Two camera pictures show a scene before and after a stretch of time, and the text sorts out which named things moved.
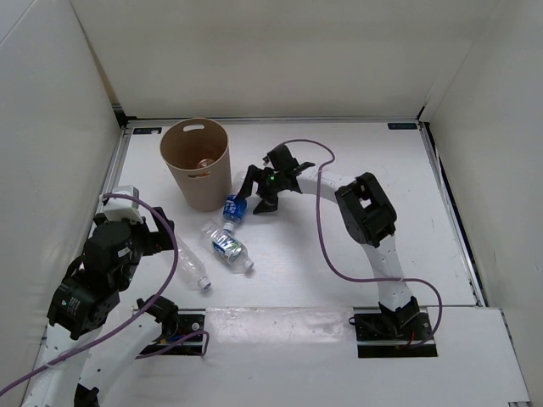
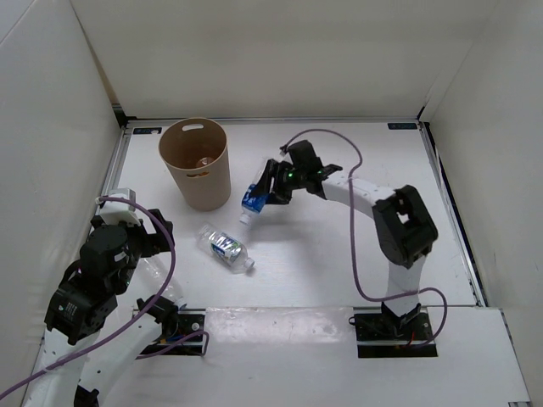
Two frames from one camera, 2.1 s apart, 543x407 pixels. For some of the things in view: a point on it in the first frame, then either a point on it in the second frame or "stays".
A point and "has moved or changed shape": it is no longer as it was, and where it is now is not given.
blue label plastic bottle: x=235 y=209 has moved or changed shape
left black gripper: x=157 y=238 stays
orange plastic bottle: x=204 y=162 stays
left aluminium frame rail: x=113 y=177 stays
